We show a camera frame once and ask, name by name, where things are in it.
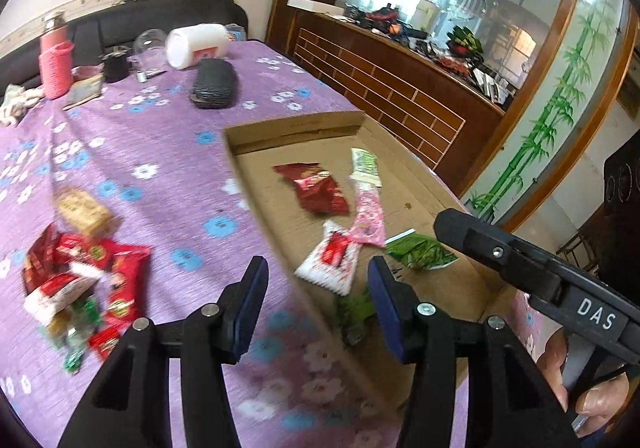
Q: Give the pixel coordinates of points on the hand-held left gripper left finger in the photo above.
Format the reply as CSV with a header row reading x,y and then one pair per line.
x,y
252,308

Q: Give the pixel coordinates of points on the pink knit-covered thermos bottle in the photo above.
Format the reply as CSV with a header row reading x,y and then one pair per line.
x,y
55,63

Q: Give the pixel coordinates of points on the white plastic jar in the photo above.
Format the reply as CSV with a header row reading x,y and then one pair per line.
x,y
197,44

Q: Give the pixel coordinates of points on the clear plastic bag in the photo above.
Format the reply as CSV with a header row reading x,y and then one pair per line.
x,y
236,32

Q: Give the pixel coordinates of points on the clear biscuit packet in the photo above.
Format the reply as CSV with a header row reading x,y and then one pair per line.
x,y
82,210

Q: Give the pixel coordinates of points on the black sofa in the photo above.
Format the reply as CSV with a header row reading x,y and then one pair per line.
x,y
125,18

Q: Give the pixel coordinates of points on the white packet with red label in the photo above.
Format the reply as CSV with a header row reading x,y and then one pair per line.
x,y
330,258

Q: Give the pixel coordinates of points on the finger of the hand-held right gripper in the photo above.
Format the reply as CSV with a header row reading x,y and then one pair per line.
x,y
480,243

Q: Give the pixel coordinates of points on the person's right hand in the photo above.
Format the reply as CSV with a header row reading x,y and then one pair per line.
x,y
552,368

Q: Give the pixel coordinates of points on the red packet with round logos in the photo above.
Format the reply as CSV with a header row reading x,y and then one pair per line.
x,y
122,278

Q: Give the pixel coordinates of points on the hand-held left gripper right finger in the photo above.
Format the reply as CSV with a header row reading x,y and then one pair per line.
x,y
385,308

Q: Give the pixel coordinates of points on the black glasses case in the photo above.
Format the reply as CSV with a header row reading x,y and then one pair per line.
x,y
214,83

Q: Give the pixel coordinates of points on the dark carved chair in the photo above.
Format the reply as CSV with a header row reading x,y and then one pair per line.
x,y
620,208

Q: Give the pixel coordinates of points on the shallow cardboard box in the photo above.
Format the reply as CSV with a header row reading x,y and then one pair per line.
x,y
280,208

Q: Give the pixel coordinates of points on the white cloth gloves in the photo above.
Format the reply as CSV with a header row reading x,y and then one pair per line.
x,y
15,101

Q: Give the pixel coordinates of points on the clutter on cabinet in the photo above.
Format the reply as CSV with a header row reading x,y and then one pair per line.
x,y
440,43

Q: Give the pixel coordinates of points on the clear plastic cup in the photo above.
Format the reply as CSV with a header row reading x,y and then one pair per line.
x,y
150,48

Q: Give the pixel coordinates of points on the small metal clipper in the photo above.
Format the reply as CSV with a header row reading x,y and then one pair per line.
x,y
147,75

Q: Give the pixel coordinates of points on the small black cup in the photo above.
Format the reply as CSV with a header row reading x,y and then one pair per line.
x,y
116,66

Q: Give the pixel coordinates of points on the glass partition with bamboo print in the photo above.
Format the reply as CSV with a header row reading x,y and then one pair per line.
x,y
575,78

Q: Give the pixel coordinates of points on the pale green white packet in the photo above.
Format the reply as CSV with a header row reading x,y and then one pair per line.
x,y
365,166

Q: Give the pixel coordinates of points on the pink translucent snack packet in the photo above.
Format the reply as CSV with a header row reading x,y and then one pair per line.
x,y
370,223

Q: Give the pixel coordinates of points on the purple floral tablecloth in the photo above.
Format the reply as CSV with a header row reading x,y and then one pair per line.
x,y
150,138

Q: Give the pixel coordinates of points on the green snack packet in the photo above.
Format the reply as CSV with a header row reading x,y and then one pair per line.
x,y
422,253
357,310

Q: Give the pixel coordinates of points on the wooden brick-pattern cabinet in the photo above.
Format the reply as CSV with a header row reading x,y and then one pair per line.
x,y
400,78

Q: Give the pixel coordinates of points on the white flat box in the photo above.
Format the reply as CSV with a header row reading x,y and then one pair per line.
x,y
312,4

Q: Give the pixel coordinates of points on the small green candy wrapper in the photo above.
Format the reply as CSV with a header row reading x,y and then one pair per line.
x,y
72,360
90,310

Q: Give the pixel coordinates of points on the white snack packet red print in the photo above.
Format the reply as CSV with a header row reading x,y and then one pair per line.
x,y
55,293

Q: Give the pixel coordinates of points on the large dark red snack packet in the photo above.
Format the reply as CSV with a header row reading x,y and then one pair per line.
x,y
317,188

